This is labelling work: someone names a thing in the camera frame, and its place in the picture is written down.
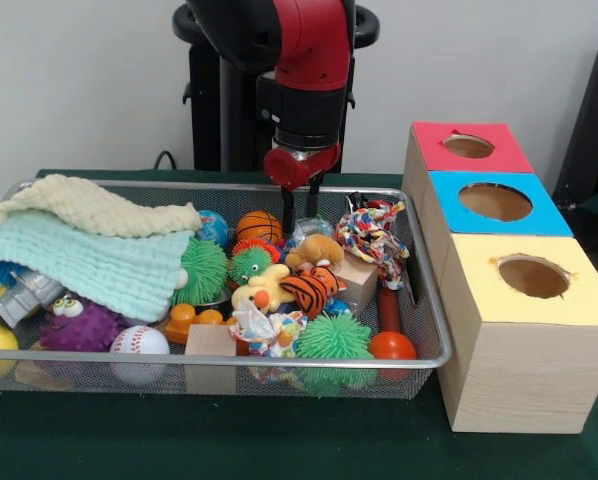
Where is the green spiky ball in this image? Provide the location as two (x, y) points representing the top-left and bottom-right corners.
(296, 312), (375, 393)

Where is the clear shallow mesh bin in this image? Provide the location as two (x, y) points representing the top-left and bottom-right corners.
(0, 178), (454, 401)

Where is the red maraca rattle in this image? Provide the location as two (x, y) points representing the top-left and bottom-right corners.
(368, 285), (418, 363)

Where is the multicoloured rope toy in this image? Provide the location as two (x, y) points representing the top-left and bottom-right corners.
(336, 198), (410, 291)

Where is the white baseball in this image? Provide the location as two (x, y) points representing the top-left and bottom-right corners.
(110, 325), (170, 386)

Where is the cream knitted cloth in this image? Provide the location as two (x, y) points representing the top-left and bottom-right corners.
(0, 174), (204, 238)

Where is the brown plush toy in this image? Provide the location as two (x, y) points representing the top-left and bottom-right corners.
(284, 233), (345, 273)

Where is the tiger striped toy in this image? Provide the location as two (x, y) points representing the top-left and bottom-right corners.
(279, 264), (342, 319)

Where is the wooden box with three holes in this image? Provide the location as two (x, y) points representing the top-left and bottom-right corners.
(402, 121), (598, 435)

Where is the mint knitted cloth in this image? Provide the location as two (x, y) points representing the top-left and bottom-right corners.
(0, 207), (195, 323)

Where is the dark green tablecloth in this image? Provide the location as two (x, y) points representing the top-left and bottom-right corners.
(0, 168), (598, 480)

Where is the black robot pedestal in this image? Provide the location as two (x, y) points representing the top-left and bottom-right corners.
(173, 0), (380, 173)

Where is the purple monster toy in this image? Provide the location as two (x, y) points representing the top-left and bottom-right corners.
(39, 293), (130, 353)

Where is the black panel stand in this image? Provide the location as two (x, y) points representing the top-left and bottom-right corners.
(552, 33), (598, 236)

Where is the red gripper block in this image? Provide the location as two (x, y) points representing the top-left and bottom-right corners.
(264, 143), (342, 237)

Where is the small orange basketball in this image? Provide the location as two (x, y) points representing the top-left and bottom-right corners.
(235, 210), (283, 246)

